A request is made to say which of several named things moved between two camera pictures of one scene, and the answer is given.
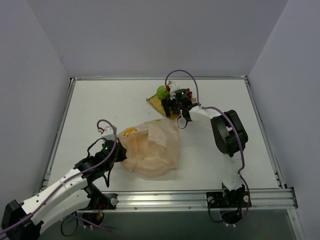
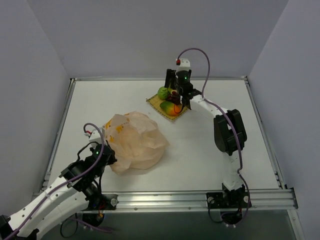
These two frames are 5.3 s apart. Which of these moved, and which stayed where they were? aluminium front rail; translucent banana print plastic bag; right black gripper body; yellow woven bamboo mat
Moved: right black gripper body; translucent banana print plastic bag
Stayed: aluminium front rail; yellow woven bamboo mat
